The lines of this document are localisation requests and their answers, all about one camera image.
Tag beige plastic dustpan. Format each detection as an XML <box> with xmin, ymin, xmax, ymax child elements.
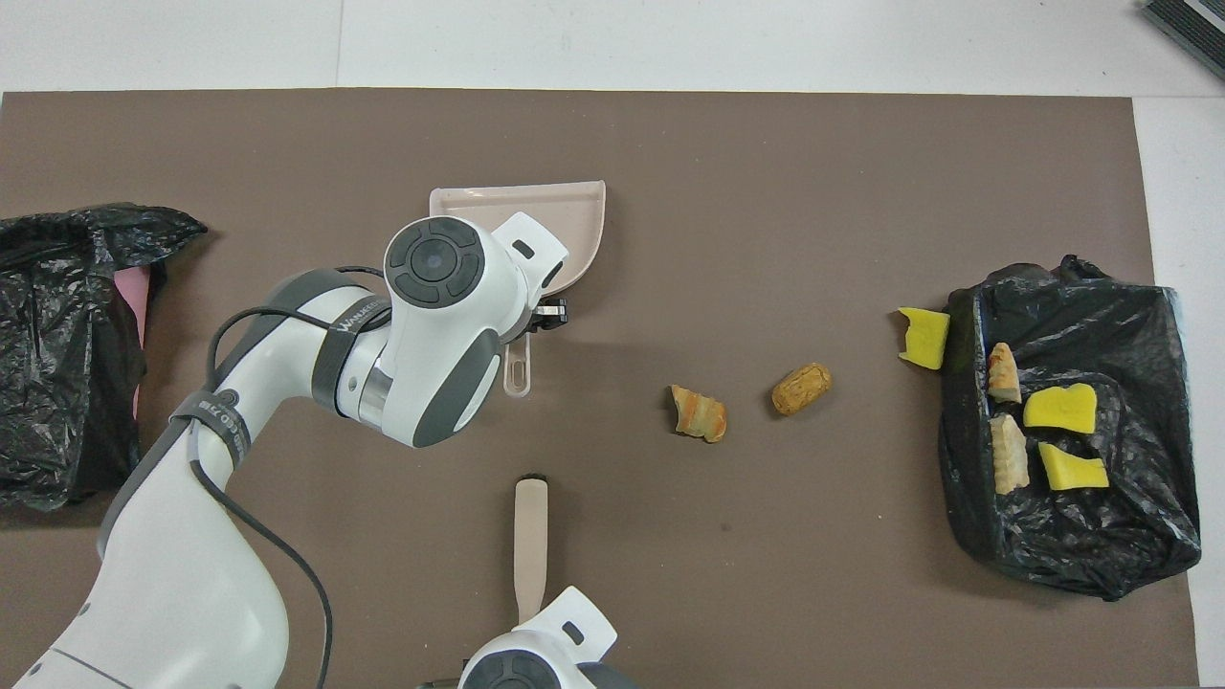
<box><xmin>428</xmin><ymin>179</ymin><xmax>608</xmax><ymax>399</ymax></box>

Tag orange striped bread piece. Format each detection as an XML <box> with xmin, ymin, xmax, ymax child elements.
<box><xmin>669</xmin><ymin>384</ymin><xmax>729</xmax><ymax>444</ymax></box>

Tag beige hand brush black bristles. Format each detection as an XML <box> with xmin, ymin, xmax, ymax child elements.
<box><xmin>514</xmin><ymin>476</ymin><xmax>550</xmax><ymax>623</ymax></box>

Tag golden brown bread roll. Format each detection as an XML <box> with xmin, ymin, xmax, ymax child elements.
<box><xmin>770</xmin><ymin>361</ymin><xmax>833</xmax><ymax>417</ymax></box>

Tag yellow green-backed sponge piece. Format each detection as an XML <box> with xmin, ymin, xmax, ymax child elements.
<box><xmin>897</xmin><ymin>306</ymin><xmax>951</xmax><ymax>371</ymax></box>

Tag orange striped croissant piece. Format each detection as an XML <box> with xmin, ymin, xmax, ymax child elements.
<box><xmin>987</xmin><ymin>342</ymin><xmax>1022</xmax><ymax>404</ymax></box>

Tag pale beige bread piece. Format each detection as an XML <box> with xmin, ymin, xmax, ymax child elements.
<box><xmin>990</xmin><ymin>412</ymin><xmax>1033</xmax><ymax>496</ymax></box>

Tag pink bin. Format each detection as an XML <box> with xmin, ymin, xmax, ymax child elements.
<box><xmin>113</xmin><ymin>266</ymin><xmax>154</xmax><ymax>417</ymax></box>

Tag black trash bag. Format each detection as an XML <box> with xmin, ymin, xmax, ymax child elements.
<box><xmin>0</xmin><ymin>203</ymin><xmax>209</xmax><ymax>512</ymax></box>
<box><xmin>938</xmin><ymin>254</ymin><xmax>1202</xmax><ymax>601</ymax></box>

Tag brown table mat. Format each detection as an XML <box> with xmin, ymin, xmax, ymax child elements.
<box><xmin>0</xmin><ymin>89</ymin><xmax>1199</xmax><ymax>689</ymax></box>

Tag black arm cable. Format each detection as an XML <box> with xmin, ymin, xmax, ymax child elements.
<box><xmin>187</xmin><ymin>265</ymin><xmax>393</xmax><ymax>689</ymax></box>

